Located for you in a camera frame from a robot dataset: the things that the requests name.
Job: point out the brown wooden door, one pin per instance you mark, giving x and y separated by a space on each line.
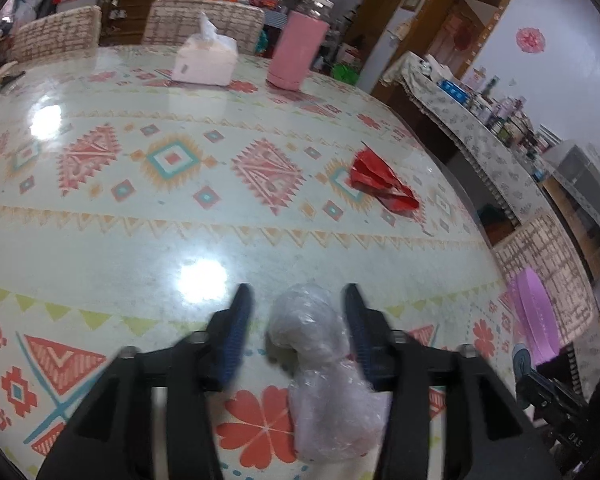
495 15

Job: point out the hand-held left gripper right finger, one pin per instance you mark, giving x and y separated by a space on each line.
362 340

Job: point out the purple plastic basket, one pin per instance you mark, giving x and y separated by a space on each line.
535 315

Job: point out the sideboard with patterned cloth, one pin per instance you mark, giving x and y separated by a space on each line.
480 150

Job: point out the pink canister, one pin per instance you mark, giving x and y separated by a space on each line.
295 50

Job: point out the green bag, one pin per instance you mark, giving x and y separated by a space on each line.
346 74

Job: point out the patterned tablecloth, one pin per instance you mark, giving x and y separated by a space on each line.
130 240

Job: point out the clear jar with lid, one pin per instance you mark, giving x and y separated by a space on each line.
315 6

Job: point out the group of bottles and jars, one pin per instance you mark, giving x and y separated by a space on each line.
505 115

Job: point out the blue tissue pack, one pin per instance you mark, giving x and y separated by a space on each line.
454 90

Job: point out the white tissue box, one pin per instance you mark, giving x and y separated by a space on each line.
202 62

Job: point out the red paper-cut wall decoration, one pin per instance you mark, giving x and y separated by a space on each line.
530 40

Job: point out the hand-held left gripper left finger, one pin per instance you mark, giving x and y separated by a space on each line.
235 340

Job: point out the dark wooden sideboard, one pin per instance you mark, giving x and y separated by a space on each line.
430 130

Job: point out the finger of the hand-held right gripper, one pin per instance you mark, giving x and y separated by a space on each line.
540 386

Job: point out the clear plastic bag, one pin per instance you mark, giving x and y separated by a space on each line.
330 410

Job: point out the red crumpled wrapper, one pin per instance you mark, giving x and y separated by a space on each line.
375 175

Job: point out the brown wooden door frame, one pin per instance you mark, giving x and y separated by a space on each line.
402 20

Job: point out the chair with patterned beige cover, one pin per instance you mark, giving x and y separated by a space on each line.
55 32
545 245
180 22

